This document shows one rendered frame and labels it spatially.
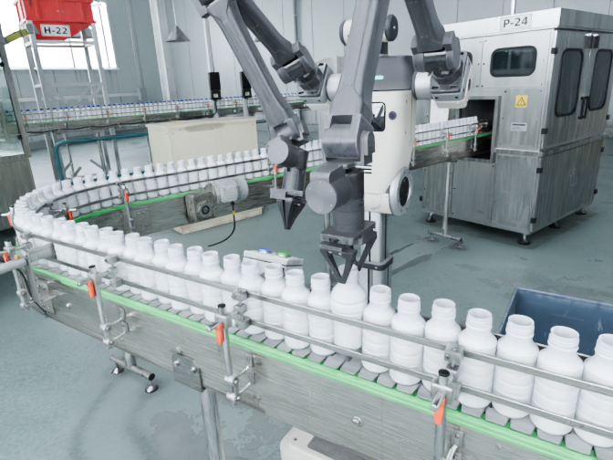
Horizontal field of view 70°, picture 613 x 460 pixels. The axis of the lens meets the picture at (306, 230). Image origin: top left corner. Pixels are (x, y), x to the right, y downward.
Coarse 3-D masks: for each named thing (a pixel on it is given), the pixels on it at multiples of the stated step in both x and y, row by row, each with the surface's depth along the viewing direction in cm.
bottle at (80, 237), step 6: (84, 222) 132; (78, 228) 129; (78, 234) 129; (84, 234) 129; (78, 240) 129; (84, 240) 129; (78, 252) 130; (84, 252) 130; (78, 258) 131; (84, 258) 130; (84, 264) 131; (84, 276) 132
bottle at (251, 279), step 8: (248, 264) 97; (256, 264) 95; (248, 272) 94; (256, 272) 95; (240, 280) 96; (248, 280) 95; (256, 280) 95; (264, 280) 97; (248, 288) 94; (256, 288) 95; (248, 304) 95; (256, 304) 96; (248, 312) 96; (256, 312) 96; (256, 320) 97; (248, 328) 97; (256, 328) 97
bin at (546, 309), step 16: (512, 304) 118; (528, 304) 125; (544, 304) 122; (560, 304) 120; (576, 304) 118; (592, 304) 116; (608, 304) 114; (544, 320) 124; (560, 320) 121; (576, 320) 119; (592, 320) 117; (608, 320) 115; (544, 336) 125; (592, 336) 118; (592, 352) 119
